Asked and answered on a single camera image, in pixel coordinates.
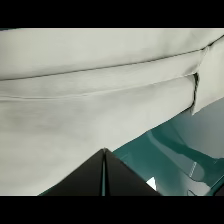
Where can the beige shirt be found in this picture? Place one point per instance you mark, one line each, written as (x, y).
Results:
(83, 100)

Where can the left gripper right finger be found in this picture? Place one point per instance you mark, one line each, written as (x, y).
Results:
(123, 180)

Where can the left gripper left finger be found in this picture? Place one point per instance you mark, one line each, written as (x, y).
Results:
(87, 180)

